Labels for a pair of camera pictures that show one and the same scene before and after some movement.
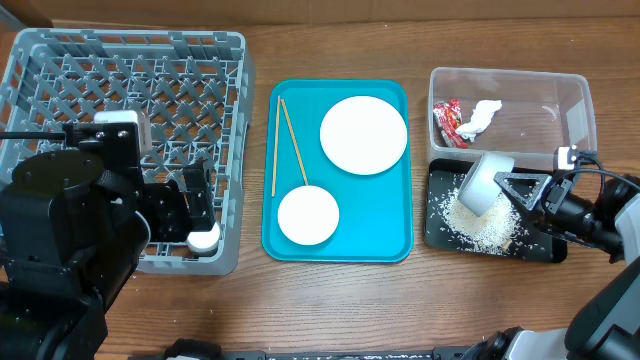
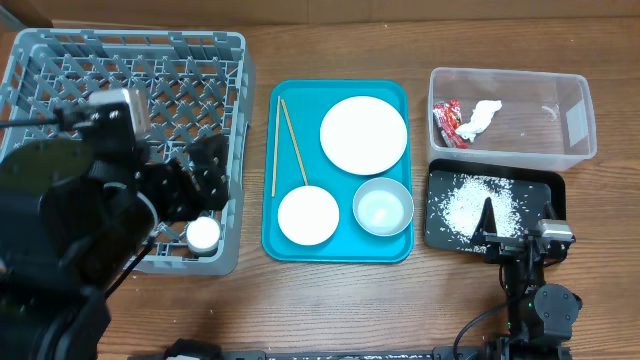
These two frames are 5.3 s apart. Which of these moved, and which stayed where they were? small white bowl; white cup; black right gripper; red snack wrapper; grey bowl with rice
Moved: black right gripper; grey bowl with rice
Stayed: white cup; red snack wrapper; small white bowl
